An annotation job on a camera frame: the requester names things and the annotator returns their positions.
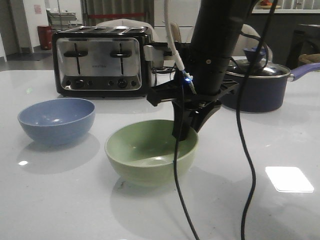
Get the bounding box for black cable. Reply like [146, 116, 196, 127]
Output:
[172, 71, 201, 240]
[234, 0, 279, 240]

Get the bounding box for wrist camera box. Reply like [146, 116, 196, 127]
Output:
[143, 42, 174, 62]

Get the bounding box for fruit bowl on counter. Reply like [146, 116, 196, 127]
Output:
[257, 0, 273, 10]

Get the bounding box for green bowl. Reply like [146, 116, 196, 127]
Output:
[104, 119, 199, 188]

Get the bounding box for beige chair on right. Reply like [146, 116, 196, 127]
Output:
[232, 24, 261, 59]

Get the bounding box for red bin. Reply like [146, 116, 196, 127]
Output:
[37, 25, 52, 50]

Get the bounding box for glass pot lid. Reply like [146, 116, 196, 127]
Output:
[226, 47, 290, 78]

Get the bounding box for red barrier belt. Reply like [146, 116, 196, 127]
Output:
[87, 12, 146, 19]

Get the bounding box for white cable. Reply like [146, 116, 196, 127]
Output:
[162, 0, 186, 72]

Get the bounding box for toaster power cord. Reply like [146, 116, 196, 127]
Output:
[151, 65, 176, 76]

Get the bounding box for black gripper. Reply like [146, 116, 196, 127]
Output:
[146, 79, 239, 141]

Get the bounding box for blue bowl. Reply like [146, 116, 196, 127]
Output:
[17, 98, 96, 146]

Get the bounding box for metal cart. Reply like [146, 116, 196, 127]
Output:
[46, 9, 77, 28]

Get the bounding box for beige folded chairs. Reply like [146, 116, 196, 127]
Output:
[170, 21, 182, 43]

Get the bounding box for black chrome four-slot toaster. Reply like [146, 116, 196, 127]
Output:
[51, 26, 155, 98]

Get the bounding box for dark blue saucepan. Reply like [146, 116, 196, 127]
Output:
[219, 59, 320, 113]

